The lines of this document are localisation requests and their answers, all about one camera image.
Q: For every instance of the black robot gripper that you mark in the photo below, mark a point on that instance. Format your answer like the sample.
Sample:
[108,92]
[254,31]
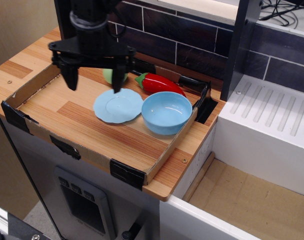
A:
[93,49]

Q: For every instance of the light blue plastic bowl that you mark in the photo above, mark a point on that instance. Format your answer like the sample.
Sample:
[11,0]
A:
[166,112]

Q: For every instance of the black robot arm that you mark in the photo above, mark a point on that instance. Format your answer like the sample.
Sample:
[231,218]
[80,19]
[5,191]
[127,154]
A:
[88,15]

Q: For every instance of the light blue plastic plate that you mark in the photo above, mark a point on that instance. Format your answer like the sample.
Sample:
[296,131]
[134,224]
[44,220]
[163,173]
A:
[119,107]

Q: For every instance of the cardboard fence with black tape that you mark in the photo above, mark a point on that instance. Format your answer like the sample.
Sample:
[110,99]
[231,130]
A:
[52,110]

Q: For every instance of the green toy ball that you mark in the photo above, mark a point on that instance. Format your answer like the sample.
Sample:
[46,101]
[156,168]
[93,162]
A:
[108,75]

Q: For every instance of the red toy chili pepper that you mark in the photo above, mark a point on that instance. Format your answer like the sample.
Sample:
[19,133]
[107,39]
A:
[154,83]

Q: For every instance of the grey toy oven front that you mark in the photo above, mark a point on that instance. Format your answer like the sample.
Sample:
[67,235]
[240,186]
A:
[83,201]

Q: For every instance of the white toy sink unit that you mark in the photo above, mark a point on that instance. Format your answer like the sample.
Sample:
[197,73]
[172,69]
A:
[247,181]

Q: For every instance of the dark grey vertical post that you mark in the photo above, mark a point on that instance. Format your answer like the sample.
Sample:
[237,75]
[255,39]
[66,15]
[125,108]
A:
[247,15]

